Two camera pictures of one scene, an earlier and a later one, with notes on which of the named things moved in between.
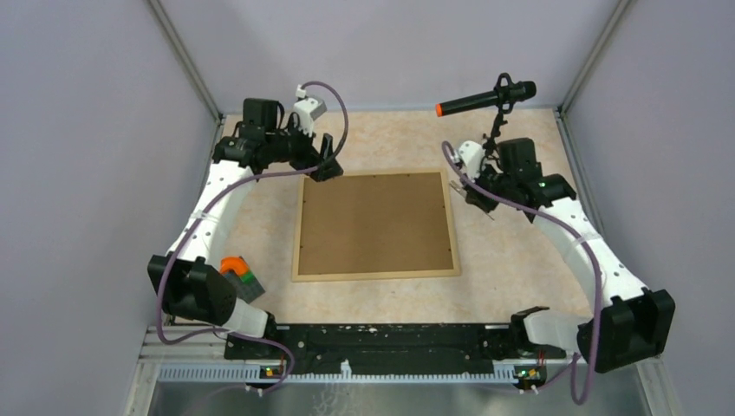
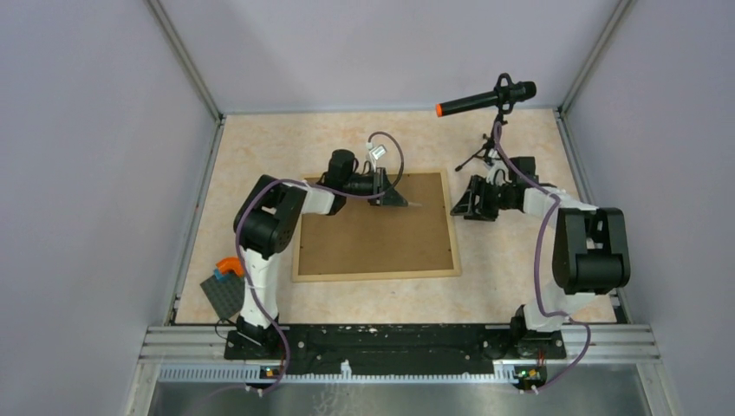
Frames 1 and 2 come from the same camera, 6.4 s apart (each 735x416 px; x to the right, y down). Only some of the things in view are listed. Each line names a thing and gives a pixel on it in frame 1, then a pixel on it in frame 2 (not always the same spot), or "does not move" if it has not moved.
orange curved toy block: (233, 262) does not move
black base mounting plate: (392, 347) does not move
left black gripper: (309, 152) -> (391, 197)
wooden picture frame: (374, 225) does not move
